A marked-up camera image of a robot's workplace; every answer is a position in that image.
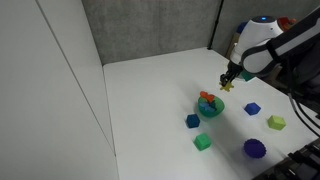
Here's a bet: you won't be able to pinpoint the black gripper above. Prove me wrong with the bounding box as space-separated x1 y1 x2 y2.
220 61 243 85

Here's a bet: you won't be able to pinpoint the yellow star toy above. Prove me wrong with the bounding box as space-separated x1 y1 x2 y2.
220 82 234 92

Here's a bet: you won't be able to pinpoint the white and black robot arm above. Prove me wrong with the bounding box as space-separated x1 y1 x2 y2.
220 7 320 92

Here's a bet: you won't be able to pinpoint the orange toy in bowl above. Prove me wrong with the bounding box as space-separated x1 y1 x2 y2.
200 91 215 102

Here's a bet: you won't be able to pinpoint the green bowl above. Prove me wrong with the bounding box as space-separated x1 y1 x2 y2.
197 97 225 118

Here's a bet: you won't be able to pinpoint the blue toy in bowl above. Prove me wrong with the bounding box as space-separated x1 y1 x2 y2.
199 102 216 112

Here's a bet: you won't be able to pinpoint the royal blue cube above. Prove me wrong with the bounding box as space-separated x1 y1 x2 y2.
244 103 261 115

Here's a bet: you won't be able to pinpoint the dark teal blue cube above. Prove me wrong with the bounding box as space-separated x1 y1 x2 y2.
186 114 200 128

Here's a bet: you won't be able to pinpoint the lime green cube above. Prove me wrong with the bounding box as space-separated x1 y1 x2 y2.
267 115 286 130

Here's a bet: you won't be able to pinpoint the purple scalloped cup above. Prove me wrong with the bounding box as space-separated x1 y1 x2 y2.
244 139 266 159

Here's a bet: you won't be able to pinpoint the black vertical pole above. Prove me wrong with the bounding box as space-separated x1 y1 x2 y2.
207 0 225 50

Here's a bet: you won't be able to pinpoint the black equipment at corner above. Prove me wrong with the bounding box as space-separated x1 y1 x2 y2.
252 139 320 180

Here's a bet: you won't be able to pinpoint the black cables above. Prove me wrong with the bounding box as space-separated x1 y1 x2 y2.
286 59 320 138

